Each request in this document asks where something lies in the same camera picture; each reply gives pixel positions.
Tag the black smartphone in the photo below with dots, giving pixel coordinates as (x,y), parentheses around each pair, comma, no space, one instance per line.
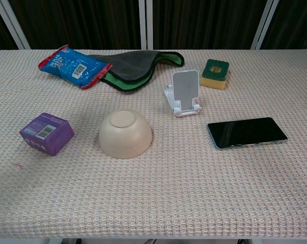
(246,132)

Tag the white folding phone stand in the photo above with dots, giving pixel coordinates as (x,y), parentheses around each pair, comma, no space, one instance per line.
(185,86)

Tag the beige upturned bowl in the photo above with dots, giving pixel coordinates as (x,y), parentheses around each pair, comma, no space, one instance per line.
(125,137)

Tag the grey and green cloth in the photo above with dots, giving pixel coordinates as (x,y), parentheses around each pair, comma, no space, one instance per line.
(129,66)

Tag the pink woven tablecloth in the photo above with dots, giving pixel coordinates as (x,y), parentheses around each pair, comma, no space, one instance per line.
(184,188)

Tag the green and yellow sponge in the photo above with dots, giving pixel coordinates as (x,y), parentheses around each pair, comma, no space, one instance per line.
(214,81)

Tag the purple tissue pack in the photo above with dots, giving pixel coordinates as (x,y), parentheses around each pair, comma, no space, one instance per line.
(54,138)

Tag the blue and red snack bag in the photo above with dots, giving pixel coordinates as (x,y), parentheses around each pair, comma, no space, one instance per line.
(67,64)

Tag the small red thread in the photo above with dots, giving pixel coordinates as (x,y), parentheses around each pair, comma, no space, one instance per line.
(18,165)

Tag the white slanted frame post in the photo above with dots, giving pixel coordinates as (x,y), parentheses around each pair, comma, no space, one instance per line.
(264,25)
(12,25)

